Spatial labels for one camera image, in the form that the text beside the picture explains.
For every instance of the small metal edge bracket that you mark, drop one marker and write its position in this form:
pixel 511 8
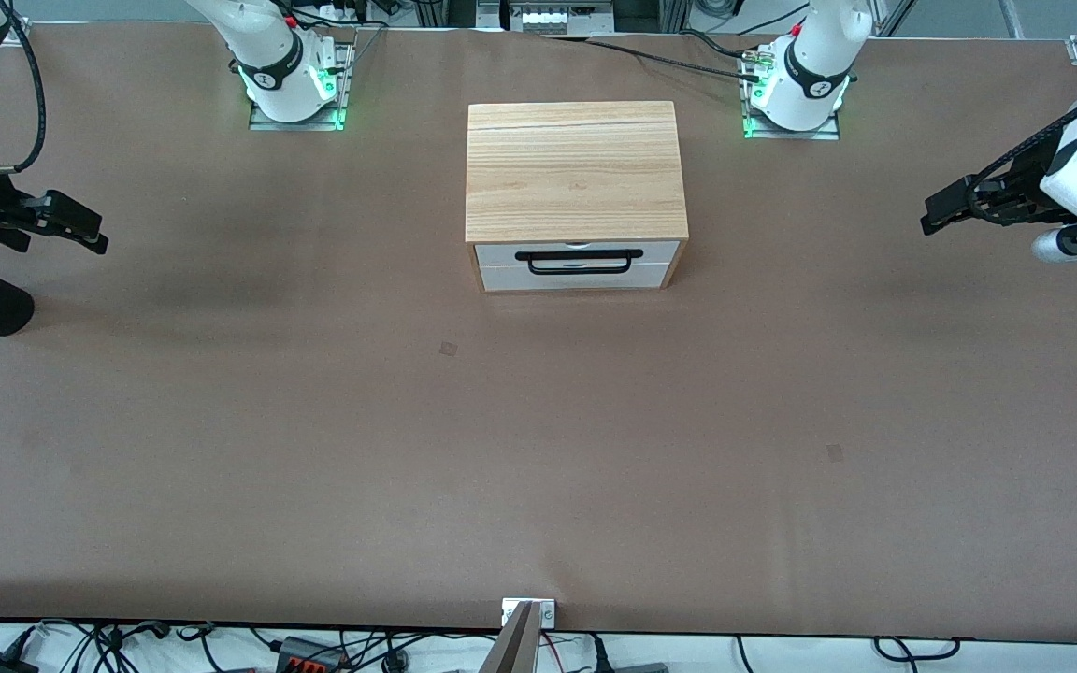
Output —
pixel 548 614

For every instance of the light wooden drawer cabinet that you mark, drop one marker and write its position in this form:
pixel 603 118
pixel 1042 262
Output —
pixel 576 168

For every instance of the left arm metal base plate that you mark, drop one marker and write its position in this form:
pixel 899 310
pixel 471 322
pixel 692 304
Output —
pixel 828 132

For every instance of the grey flat box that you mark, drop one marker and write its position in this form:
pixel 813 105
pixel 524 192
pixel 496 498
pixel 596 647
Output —
pixel 641 667

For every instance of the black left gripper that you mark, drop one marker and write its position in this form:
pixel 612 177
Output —
pixel 1021 182

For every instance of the white power strip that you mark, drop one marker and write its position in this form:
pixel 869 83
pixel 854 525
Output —
pixel 557 19

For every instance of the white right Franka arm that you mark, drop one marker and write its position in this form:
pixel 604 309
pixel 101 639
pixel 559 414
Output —
pixel 267 56

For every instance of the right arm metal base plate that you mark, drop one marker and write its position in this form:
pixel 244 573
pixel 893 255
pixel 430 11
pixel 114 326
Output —
pixel 344 84

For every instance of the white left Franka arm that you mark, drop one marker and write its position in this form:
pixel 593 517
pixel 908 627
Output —
pixel 810 65

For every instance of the orange black connector block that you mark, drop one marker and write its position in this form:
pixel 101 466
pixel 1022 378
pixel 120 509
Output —
pixel 309 654

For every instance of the grey camera mount beam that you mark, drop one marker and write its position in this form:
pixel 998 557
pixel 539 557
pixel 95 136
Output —
pixel 512 650

